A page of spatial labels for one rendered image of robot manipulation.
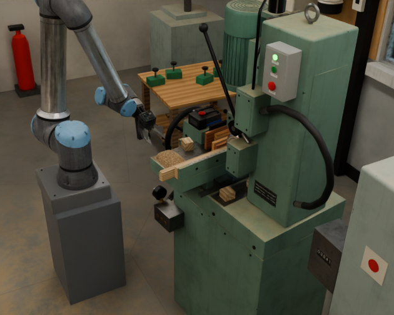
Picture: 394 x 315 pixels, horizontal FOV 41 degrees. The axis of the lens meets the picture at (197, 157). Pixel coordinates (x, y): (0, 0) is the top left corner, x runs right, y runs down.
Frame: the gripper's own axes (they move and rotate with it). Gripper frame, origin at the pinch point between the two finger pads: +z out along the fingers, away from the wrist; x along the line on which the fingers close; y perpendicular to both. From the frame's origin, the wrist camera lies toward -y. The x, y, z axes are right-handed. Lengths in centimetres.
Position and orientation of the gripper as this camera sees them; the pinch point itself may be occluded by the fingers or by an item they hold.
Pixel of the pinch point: (157, 141)
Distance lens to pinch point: 260.3
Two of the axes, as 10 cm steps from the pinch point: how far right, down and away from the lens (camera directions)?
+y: 2.3, -6.4, -7.3
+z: 5.5, 7.1, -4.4
